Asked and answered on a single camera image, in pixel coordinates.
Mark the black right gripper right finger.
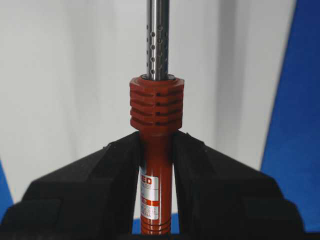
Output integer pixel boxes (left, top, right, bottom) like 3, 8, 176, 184
173, 131, 304, 240

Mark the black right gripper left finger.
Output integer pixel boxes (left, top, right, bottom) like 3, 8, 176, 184
0, 132, 141, 240

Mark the orange soldering iron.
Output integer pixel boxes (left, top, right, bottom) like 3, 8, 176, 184
129, 0, 185, 235

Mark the white paper sheet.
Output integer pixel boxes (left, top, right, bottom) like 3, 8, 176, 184
0, 0, 298, 221

